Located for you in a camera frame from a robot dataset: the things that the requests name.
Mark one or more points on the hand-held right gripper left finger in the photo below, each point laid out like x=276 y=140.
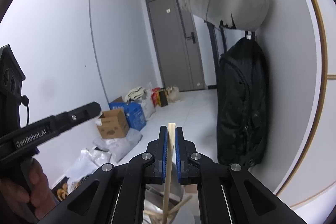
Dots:
x=164 y=150

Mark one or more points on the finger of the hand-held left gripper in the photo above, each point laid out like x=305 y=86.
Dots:
x=78 y=116

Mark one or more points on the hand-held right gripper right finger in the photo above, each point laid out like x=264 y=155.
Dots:
x=178 y=153

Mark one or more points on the single wooden chopstick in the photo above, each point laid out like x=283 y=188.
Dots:
x=170 y=140

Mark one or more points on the row of wooden chopsticks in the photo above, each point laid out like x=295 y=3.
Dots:
x=183 y=202

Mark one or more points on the white grey utensil holder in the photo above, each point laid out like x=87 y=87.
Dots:
x=153 y=200

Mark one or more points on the person's left hand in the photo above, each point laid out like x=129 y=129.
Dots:
x=43 y=187

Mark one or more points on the brown cardboard box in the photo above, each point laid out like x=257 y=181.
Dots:
x=113 y=127

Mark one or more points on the blue cardboard box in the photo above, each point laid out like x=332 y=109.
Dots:
x=136 y=116

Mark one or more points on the crumpled white plastic bag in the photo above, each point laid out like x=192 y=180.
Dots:
x=84 y=163

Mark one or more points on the white woven sack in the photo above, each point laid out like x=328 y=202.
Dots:
x=148 y=106

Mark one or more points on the red bag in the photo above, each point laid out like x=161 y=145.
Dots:
x=155 y=95

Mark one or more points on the translucent plastic bag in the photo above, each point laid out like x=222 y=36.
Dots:
x=173 y=94

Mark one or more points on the beige folded cloth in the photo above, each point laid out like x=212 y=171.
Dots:
x=135 y=94

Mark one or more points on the tan brown shoe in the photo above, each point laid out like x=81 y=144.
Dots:
x=62 y=191

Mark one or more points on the black backpack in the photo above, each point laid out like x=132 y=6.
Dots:
x=241 y=108

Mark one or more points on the grey door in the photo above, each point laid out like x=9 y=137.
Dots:
x=170 y=50

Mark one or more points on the wall hook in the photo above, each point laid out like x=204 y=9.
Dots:
x=250 y=35

